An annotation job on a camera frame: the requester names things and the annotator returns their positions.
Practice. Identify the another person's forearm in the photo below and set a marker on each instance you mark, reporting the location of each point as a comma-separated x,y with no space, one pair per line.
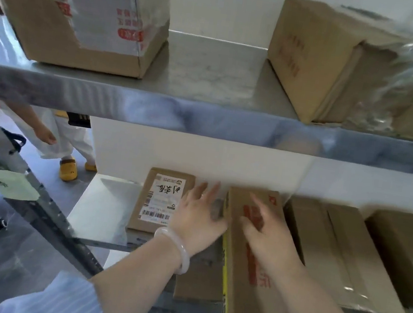
24,113

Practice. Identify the person's left forearm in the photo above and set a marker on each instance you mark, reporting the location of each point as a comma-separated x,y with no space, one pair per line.
135,278

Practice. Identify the person's right thumb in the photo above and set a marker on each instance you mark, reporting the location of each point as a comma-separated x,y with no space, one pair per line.
247,226

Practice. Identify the person's right hand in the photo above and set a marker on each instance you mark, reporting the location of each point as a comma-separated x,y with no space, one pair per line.
274,248

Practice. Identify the small plain cardboard box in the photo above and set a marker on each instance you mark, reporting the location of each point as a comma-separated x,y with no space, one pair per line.
198,281

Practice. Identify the long taped cardboard box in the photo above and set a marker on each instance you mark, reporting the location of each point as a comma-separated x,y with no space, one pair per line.
338,253

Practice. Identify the stainless steel shelf rack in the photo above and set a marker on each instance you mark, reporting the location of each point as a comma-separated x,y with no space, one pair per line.
197,115

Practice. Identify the light blue striped sleeve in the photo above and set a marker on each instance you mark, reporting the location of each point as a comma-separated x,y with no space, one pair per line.
55,301

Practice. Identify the pale green paper tag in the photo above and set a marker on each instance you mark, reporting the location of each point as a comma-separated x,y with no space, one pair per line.
7,184

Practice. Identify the person's left fingers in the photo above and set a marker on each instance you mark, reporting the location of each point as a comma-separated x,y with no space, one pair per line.
205,194

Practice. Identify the small cardboard box white label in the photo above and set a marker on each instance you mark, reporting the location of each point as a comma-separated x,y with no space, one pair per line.
152,215

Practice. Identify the plain brown cardboard box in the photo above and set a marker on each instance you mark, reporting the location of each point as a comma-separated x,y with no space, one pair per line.
407,251

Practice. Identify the cardboard box with white tape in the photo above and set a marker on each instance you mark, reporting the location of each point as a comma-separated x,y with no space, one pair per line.
75,28

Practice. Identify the person's left hand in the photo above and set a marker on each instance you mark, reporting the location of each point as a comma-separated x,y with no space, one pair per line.
196,226

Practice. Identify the cardboard box with yellow edge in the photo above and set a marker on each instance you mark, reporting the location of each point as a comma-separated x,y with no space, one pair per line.
244,294

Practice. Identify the cardboard box with clear tape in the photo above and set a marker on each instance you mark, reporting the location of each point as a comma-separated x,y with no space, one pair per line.
311,62

